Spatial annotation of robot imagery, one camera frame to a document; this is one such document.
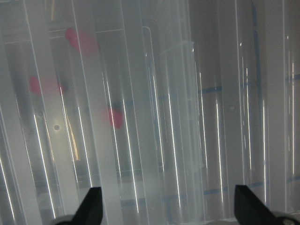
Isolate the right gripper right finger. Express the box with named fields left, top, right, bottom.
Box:
left=234, top=185, right=277, bottom=225

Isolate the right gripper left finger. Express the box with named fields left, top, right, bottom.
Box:
left=70, top=187, right=103, bottom=225

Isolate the clear plastic box lid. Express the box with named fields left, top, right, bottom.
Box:
left=0, top=0, right=300, bottom=225

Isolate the red block lower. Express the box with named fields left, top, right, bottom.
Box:
left=102, top=107, right=123, bottom=129

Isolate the red block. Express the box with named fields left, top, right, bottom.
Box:
left=29, top=76, right=65, bottom=96
left=65, top=27, right=98, bottom=54
left=102, top=107, right=123, bottom=129

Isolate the red block centre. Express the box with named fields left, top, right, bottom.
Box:
left=29, top=76, right=65, bottom=96

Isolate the red block upper middle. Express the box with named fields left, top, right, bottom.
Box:
left=65, top=27, right=98, bottom=54

